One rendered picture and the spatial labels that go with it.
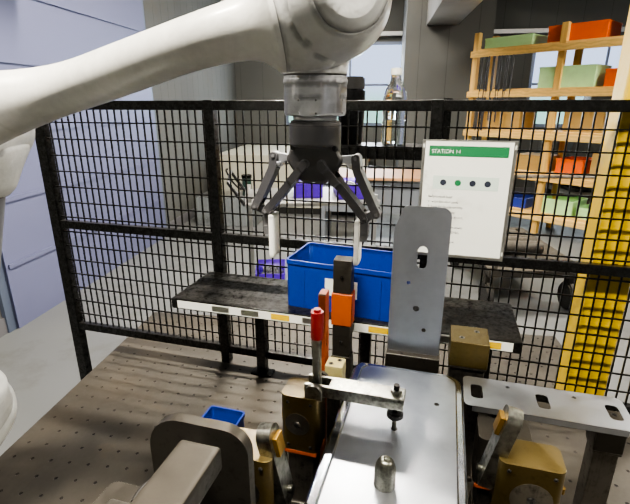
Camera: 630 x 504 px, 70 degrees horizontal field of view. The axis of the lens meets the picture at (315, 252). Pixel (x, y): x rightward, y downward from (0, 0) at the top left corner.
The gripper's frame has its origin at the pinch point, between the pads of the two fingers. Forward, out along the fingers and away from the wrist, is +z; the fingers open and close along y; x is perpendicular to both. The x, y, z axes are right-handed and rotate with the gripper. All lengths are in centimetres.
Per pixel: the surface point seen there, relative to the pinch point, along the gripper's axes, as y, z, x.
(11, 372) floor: -220, 133, 112
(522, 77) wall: 138, -58, 796
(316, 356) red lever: 0.2, 19.1, 0.3
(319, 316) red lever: 0.7, 11.4, 0.2
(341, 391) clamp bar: 5.0, 24.6, -0.8
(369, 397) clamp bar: 9.9, 24.8, -0.9
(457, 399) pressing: 25.2, 31.9, 12.7
